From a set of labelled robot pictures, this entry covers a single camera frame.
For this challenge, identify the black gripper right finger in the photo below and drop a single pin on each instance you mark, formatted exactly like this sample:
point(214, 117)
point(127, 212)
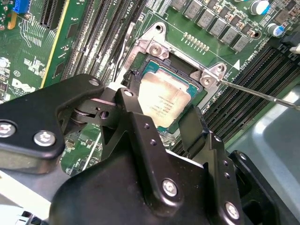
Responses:
point(194, 131)

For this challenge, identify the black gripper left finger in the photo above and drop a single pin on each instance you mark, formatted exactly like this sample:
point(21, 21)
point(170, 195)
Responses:
point(28, 112)

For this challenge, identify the silver CPU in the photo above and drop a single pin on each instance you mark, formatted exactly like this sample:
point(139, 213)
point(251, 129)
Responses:
point(164, 93)

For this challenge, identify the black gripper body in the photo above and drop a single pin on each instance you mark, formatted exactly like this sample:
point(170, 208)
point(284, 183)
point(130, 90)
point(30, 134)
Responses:
point(105, 192)

